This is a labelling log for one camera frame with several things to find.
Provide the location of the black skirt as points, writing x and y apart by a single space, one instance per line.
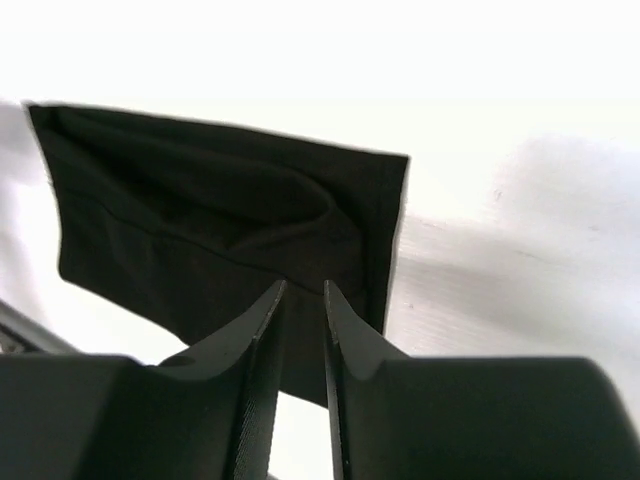
186 223

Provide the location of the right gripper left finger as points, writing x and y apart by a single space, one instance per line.
213 404

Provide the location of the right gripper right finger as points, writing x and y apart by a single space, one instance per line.
354 356

